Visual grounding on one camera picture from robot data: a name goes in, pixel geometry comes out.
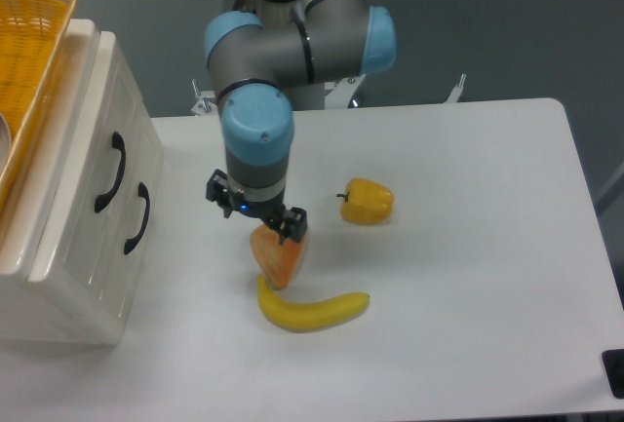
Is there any white drawer cabinet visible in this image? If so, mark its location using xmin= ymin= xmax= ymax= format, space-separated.
xmin=1 ymin=19 xmax=163 ymax=345

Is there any yellow woven basket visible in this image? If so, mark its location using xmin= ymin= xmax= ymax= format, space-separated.
xmin=1 ymin=0 xmax=77 ymax=204

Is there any yellow toy banana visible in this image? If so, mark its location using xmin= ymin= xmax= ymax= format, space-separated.
xmin=255 ymin=275 xmax=371 ymax=332

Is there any black corner device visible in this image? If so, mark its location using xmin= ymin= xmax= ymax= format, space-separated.
xmin=602 ymin=349 xmax=624 ymax=400

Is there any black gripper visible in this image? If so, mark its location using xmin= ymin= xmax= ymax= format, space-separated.
xmin=205 ymin=169 xmax=308 ymax=244

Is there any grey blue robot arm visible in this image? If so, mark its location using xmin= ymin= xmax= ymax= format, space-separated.
xmin=204 ymin=0 xmax=397 ymax=242

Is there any yellow toy bell pepper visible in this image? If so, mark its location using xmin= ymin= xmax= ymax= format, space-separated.
xmin=335 ymin=178 xmax=395 ymax=225

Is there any orange triangular toy bread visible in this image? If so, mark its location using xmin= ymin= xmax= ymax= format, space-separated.
xmin=250 ymin=225 xmax=309 ymax=289

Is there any metal bowl rim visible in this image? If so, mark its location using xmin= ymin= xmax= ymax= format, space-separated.
xmin=0 ymin=114 xmax=12 ymax=173

